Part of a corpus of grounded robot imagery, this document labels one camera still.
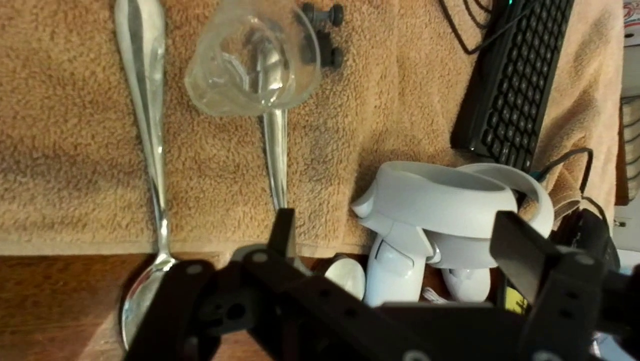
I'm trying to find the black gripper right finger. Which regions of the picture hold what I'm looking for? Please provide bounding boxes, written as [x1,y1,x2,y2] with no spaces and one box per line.
[489,210,607,361]

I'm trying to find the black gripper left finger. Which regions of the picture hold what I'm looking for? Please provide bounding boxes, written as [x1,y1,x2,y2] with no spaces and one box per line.
[122,208,402,361]

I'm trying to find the small silver spoon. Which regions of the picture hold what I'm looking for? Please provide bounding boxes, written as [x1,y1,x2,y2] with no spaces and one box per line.
[232,28,312,274]

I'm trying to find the clear plastic cup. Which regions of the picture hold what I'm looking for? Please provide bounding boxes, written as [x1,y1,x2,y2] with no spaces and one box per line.
[182,0,323,121]

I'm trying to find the large silver spoon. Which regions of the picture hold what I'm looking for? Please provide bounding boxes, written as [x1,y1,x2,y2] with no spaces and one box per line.
[111,0,178,354]

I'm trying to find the white VR controller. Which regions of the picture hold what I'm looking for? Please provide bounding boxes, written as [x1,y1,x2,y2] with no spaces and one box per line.
[323,159,525,310]
[436,160,555,305]

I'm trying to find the black computer keyboard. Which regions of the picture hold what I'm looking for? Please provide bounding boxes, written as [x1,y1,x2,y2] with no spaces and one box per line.
[449,0,576,174]

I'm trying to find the beige ribbed towel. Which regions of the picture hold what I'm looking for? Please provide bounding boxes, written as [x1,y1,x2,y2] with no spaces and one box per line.
[0,0,625,361]

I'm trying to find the small black screws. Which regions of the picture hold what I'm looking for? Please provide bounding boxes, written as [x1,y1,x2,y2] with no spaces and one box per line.
[297,2,348,72]

